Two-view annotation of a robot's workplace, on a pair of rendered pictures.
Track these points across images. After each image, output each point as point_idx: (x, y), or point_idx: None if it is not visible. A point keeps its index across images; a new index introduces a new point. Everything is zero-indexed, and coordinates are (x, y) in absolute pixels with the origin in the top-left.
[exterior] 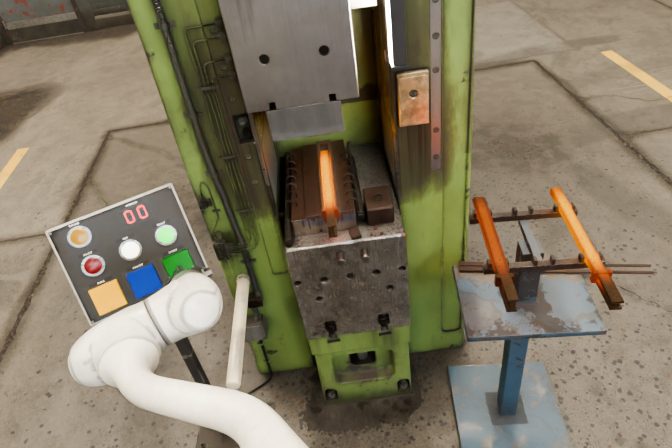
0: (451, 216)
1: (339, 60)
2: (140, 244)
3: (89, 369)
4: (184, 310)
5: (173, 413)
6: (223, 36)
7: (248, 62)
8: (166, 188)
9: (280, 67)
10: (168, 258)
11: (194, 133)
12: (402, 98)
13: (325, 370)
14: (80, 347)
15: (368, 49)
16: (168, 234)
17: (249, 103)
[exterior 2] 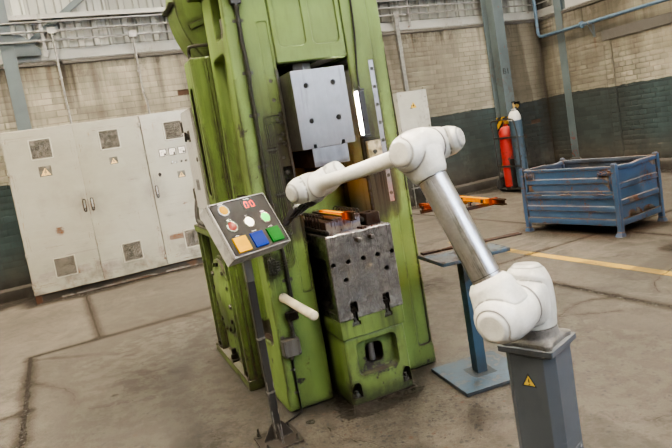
0: (406, 236)
1: (345, 121)
2: (253, 219)
3: (302, 184)
4: (335, 165)
5: (356, 169)
6: (282, 121)
7: (304, 122)
8: (260, 194)
9: (319, 125)
10: (269, 228)
11: (262, 178)
12: (370, 154)
13: (352, 360)
14: (294, 179)
15: None
16: (266, 216)
17: (304, 144)
